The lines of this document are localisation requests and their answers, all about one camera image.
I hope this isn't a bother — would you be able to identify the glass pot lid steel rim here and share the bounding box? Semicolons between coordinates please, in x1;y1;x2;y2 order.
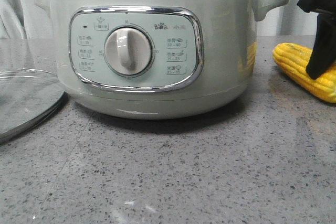
0;68;69;145

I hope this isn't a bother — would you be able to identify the yellow corn cob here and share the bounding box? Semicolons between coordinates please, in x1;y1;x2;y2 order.
272;42;335;103

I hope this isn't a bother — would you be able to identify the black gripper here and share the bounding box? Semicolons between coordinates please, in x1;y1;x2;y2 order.
297;0;335;79

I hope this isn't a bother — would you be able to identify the pale green electric cooking pot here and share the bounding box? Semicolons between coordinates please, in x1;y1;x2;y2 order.
34;0;289;120

